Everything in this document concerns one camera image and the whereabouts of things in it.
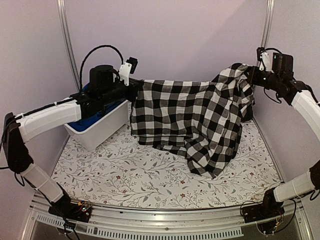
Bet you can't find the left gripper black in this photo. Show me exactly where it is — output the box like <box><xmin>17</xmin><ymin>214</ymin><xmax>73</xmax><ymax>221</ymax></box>
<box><xmin>100</xmin><ymin>77</ymin><xmax>144</xmax><ymax>107</ymax></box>

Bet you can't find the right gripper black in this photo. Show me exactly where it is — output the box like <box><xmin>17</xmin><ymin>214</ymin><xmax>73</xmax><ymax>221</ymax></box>
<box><xmin>245</xmin><ymin>65</ymin><xmax>282</xmax><ymax>91</ymax></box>

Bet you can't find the black white checkered shirt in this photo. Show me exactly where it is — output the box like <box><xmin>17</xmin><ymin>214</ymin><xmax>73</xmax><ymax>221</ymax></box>
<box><xmin>130</xmin><ymin>63</ymin><xmax>254</xmax><ymax>179</ymax></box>

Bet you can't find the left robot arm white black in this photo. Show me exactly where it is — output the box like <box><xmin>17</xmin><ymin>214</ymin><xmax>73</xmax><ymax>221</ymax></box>
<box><xmin>1</xmin><ymin>59</ymin><xmax>140</xmax><ymax>217</ymax></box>

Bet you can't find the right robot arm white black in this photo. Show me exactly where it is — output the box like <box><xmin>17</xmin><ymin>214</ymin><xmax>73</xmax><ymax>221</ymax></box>
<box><xmin>247</xmin><ymin>47</ymin><xmax>320</xmax><ymax>218</ymax></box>

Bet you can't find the white plastic laundry bin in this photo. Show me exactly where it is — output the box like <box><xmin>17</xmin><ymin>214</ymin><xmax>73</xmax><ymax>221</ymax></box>
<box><xmin>64</xmin><ymin>100</ymin><xmax>129</xmax><ymax>151</ymax></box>

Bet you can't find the blue garment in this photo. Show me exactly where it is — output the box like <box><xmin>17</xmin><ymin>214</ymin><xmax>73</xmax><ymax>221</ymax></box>
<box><xmin>69</xmin><ymin>83</ymin><xmax>128</xmax><ymax>132</ymax></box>

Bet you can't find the floral patterned table mat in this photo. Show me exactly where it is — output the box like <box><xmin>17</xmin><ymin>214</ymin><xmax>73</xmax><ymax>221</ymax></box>
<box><xmin>52</xmin><ymin>121</ymin><xmax>282</xmax><ymax>209</ymax></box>

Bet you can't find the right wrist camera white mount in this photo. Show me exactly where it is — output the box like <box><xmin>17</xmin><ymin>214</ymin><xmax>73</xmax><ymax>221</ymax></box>
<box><xmin>256</xmin><ymin>47</ymin><xmax>272</xmax><ymax>72</ymax></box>

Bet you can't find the black camera cable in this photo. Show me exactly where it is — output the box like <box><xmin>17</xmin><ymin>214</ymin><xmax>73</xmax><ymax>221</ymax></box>
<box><xmin>78</xmin><ymin>44</ymin><xmax>125</xmax><ymax>91</ymax></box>

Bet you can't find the right aluminium frame post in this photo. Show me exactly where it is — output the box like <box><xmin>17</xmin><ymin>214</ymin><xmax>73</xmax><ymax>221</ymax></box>
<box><xmin>260</xmin><ymin>0</ymin><xmax>275</xmax><ymax>48</ymax></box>

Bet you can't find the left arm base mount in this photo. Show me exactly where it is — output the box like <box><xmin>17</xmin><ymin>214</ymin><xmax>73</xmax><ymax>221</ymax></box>
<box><xmin>48</xmin><ymin>198</ymin><xmax>92</xmax><ymax>223</ymax></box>

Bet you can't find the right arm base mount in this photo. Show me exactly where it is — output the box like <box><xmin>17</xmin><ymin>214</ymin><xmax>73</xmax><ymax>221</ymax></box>
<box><xmin>239</xmin><ymin>200</ymin><xmax>285</xmax><ymax>236</ymax></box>

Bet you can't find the front aluminium rail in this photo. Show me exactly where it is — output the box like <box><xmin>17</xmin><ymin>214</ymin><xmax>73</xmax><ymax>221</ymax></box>
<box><xmin>21</xmin><ymin>194</ymin><xmax>315</xmax><ymax>240</ymax></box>

